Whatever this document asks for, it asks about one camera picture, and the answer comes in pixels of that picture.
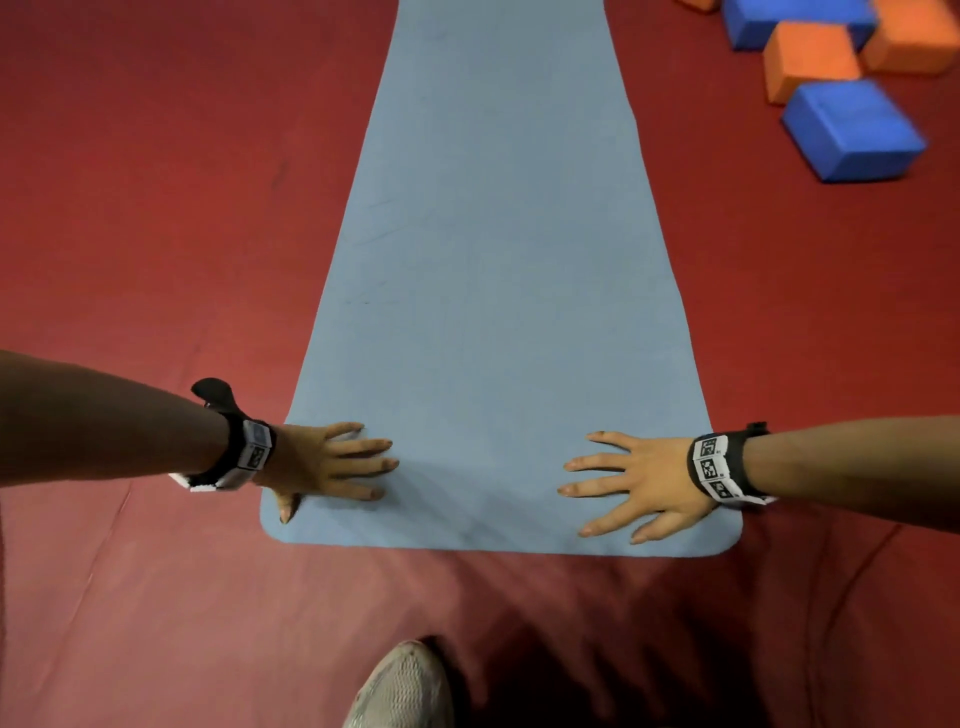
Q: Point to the light blue yoga mat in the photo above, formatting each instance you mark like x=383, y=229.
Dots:
x=495, y=300

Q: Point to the person's left forearm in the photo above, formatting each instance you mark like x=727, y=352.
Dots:
x=97, y=427

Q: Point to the person's right hand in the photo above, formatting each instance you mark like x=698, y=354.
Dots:
x=660, y=484

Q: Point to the person's white shoe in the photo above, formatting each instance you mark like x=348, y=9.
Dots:
x=405, y=690

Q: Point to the person's left hand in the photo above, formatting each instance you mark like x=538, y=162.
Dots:
x=307, y=465

